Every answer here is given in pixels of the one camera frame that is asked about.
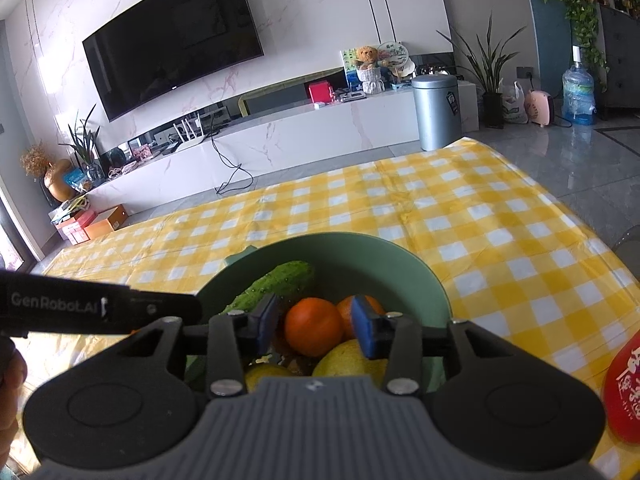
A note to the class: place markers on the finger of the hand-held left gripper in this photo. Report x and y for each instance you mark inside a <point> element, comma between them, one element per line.
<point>160,305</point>
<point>265,325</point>

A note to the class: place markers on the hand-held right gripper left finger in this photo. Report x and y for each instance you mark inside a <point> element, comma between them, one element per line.
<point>265,325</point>

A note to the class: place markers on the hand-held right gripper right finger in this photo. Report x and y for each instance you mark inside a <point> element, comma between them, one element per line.
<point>367,332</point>

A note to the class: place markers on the orange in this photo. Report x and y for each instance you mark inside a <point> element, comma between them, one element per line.
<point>347,317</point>
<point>312,327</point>

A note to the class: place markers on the green cucumber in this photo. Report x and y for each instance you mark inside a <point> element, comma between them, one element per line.
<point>280,280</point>

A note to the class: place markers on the green colander bowl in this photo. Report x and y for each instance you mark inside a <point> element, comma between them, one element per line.
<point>350,265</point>

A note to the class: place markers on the person's left hand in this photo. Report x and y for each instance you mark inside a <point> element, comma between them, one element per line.
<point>12,375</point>

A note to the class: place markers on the yellow pear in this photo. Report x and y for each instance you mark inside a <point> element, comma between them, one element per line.
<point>267,377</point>
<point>342,362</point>

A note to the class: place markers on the orange cardboard box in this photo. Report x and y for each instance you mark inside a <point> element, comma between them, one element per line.
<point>105,222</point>

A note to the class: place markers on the golden vase with dried flowers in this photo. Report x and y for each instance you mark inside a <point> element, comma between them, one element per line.
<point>55,182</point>

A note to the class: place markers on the yellow checkered tablecloth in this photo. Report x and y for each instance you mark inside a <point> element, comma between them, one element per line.
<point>450,210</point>

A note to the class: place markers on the green plant in glass vase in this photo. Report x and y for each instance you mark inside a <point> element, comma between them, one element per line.
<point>85,152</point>

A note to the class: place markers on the white router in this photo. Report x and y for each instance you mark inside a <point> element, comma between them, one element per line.
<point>187,132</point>

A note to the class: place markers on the white marble television cabinet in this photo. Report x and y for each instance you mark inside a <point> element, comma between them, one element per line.
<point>300,130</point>

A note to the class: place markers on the silver trash can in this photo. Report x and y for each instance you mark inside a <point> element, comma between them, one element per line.
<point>435,115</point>

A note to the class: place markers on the red box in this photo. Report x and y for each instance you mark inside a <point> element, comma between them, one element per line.
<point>319,93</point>

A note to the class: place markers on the potted long-leaf plant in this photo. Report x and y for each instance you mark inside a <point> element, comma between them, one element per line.
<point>492,105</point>

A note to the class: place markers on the small painting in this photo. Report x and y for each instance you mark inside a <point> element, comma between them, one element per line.
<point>349,72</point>

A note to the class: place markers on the red cup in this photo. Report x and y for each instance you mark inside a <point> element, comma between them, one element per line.
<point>625,390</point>

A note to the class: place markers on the teddy bear in white basket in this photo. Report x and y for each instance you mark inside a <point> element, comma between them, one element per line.
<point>369,67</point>

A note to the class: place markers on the white plastic bag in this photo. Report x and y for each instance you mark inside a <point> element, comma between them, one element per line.
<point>514,107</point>

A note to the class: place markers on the black television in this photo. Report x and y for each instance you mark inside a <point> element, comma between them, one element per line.
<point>170,35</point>

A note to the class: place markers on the round hand fan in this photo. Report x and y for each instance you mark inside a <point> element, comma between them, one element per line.
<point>395,57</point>

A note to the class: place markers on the pink heater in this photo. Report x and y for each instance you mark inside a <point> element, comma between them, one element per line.
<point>539,107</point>

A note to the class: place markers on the blue water jug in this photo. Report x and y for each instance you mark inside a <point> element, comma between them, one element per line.
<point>578,92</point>

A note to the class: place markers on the dark cabinet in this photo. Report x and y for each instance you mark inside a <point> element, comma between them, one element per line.
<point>622,60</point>

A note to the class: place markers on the hanging vine plant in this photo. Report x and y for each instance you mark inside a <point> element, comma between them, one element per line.
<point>582,5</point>

